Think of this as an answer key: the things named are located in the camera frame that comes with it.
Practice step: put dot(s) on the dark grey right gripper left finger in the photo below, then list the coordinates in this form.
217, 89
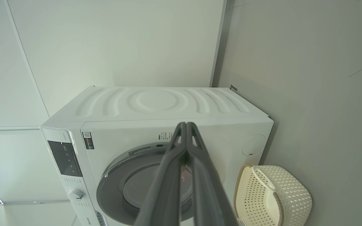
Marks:
165, 201

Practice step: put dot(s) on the white front-load washing machine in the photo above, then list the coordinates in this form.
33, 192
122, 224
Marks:
156, 103

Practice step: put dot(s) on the round glass washer door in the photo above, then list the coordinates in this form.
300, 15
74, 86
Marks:
112, 185

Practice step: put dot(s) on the black QR code sticker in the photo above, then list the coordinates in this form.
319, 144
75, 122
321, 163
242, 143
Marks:
88, 140

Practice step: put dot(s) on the small dark metal bracket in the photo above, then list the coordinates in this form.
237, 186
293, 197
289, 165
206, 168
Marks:
233, 88

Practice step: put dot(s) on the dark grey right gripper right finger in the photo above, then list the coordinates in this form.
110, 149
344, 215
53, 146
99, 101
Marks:
212, 204

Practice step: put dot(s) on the cream perforated laundry basket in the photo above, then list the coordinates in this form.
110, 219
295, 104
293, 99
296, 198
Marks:
291, 194

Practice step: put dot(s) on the white partition panel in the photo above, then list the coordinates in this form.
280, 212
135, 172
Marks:
121, 40

